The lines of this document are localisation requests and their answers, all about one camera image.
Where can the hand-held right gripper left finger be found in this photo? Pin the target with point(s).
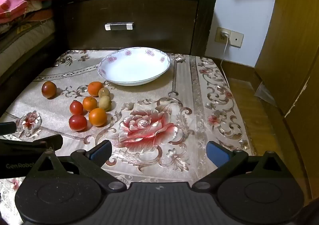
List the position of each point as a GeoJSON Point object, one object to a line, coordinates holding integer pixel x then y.
{"type": "Point", "coordinates": [101, 153]}

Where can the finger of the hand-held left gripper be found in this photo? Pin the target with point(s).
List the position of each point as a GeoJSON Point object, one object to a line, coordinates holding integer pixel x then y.
{"type": "Point", "coordinates": [7, 128]}
{"type": "Point", "coordinates": [37, 143]}

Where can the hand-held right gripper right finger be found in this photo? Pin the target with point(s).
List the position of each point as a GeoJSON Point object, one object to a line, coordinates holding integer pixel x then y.
{"type": "Point", "coordinates": [216, 154]}

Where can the orange tangerine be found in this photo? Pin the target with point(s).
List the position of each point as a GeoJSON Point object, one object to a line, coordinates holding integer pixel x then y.
{"type": "Point", "coordinates": [97, 117]}

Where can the orange tomato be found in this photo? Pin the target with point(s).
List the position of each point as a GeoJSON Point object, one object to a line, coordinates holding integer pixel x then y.
{"type": "Point", "coordinates": [89, 104]}
{"type": "Point", "coordinates": [95, 88]}

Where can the dark red tomato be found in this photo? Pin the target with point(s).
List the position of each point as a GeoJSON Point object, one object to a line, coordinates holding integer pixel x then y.
{"type": "Point", "coordinates": [48, 89]}

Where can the white floral bowl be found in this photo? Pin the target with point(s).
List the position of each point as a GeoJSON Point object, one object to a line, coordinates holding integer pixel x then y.
{"type": "Point", "coordinates": [134, 67]}

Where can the floral tablecloth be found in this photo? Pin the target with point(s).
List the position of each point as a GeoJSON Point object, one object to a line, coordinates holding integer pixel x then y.
{"type": "Point", "coordinates": [154, 97]}

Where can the beige mattress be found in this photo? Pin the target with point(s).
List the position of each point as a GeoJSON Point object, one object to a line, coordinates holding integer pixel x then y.
{"type": "Point", "coordinates": [22, 40]}

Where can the pink bedding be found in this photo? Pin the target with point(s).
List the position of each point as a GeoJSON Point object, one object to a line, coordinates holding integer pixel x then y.
{"type": "Point", "coordinates": [15, 8]}

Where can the white charger plug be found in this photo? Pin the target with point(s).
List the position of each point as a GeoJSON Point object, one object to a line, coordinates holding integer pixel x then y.
{"type": "Point", "coordinates": [225, 33]}

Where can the yellow wooden wardrobe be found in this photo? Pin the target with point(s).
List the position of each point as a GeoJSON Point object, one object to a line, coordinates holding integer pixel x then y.
{"type": "Point", "coordinates": [294, 40]}

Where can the dark wooden drawer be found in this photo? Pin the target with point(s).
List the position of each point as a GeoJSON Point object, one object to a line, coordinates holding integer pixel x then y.
{"type": "Point", "coordinates": [149, 10]}

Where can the dark bed frame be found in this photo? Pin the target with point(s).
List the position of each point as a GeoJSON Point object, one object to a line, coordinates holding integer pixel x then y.
{"type": "Point", "coordinates": [25, 72]}

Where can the white wall socket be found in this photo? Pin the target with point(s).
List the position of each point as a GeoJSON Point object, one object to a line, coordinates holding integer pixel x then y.
{"type": "Point", "coordinates": [219, 39]}

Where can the white wall plate small hole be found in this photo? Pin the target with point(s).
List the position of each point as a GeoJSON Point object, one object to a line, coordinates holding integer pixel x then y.
{"type": "Point", "coordinates": [236, 39]}

